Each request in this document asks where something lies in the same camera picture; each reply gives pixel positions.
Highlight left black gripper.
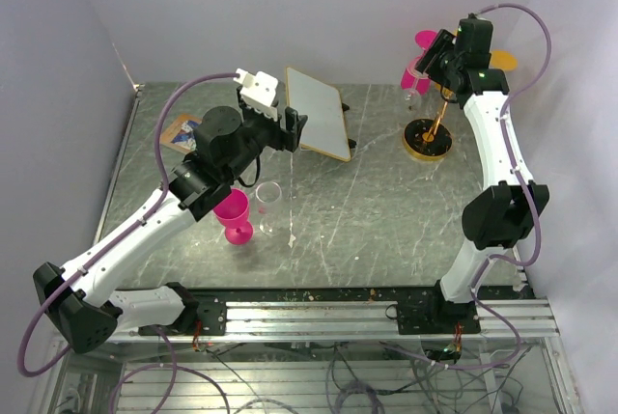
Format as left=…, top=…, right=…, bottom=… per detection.
left=223, top=86, right=307, bottom=180

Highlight clear wine glass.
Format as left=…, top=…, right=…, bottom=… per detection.
left=255, top=181, right=283, bottom=235
left=401, top=56, right=430, bottom=110

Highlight pink wine glass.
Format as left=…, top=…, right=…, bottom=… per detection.
left=213, top=188, right=253, bottom=245
left=400, top=29, right=441, bottom=96

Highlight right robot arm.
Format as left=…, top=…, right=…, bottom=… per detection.
left=386, top=14, right=549, bottom=335

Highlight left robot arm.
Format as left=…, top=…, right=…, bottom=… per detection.
left=33, top=98, right=308, bottom=354

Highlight right orange wine glass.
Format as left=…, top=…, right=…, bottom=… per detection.
left=490, top=50, right=519, bottom=71

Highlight gold wine glass rack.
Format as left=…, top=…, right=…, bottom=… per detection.
left=402, top=90, right=453, bottom=161

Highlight white board yellow rim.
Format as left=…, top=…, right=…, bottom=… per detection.
left=285, top=67, right=351, bottom=162

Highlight orange picture card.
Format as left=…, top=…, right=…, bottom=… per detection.
left=159, top=113, right=202, bottom=154

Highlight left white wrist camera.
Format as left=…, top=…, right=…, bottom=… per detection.
left=234, top=69, right=279, bottom=122

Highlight aluminium mounting rail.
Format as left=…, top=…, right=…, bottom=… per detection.
left=110, top=298, right=561, bottom=343

